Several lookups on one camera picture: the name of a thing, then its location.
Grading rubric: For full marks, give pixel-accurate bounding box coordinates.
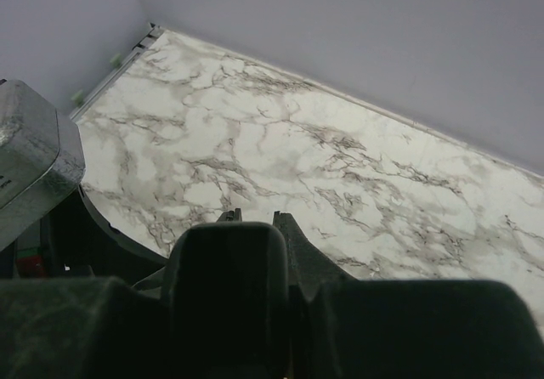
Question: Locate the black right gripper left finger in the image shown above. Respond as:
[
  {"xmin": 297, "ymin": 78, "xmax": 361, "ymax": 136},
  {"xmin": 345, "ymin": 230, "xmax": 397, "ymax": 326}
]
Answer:
[{"xmin": 1, "ymin": 222, "xmax": 289, "ymax": 378}]

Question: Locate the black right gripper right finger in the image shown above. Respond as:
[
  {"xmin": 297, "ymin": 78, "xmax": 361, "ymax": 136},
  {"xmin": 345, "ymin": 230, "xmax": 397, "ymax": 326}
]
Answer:
[{"xmin": 273, "ymin": 212, "xmax": 538, "ymax": 378}]

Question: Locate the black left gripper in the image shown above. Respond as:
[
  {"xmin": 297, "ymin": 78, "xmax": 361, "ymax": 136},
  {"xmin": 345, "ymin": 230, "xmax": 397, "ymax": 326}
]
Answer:
[{"xmin": 1, "ymin": 186, "xmax": 167, "ymax": 285}]

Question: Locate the orange black utility knife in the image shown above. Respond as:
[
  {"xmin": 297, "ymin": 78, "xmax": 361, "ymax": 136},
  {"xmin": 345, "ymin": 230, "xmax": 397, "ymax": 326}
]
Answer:
[{"xmin": 218, "ymin": 208, "xmax": 243, "ymax": 222}]

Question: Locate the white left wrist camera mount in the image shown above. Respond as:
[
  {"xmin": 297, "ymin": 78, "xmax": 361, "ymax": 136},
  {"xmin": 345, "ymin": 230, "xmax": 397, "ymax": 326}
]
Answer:
[{"xmin": 1, "ymin": 80, "xmax": 85, "ymax": 248}]

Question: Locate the aluminium side rail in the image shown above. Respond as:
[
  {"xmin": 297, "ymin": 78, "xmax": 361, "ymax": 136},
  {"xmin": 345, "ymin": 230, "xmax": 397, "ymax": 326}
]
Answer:
[{"xmin": 69, "ymin": 24, "xmax": 164, "ymax": 122}]

